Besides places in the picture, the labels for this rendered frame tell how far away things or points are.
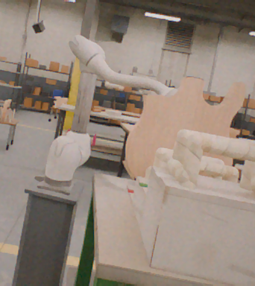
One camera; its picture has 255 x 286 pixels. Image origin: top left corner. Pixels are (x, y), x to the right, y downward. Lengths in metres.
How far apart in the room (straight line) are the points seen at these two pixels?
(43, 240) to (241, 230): 1.10
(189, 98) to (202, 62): 11.78
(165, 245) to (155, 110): 0.45
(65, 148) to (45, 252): 0.53
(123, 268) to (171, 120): 0.50
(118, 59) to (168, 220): 11.35
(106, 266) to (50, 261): 1.01
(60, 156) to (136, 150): 0.61
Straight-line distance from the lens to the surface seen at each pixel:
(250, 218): 0.67
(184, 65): 12.45
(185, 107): 0.96
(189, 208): 0.62
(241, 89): 1.02
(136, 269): 0.64
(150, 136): 0.94
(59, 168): 1.47
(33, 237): 1.59
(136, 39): 12.09
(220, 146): 0.62
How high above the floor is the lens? 1.26
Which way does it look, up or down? 3 degrees down
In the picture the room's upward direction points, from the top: 11 degrees clockwise
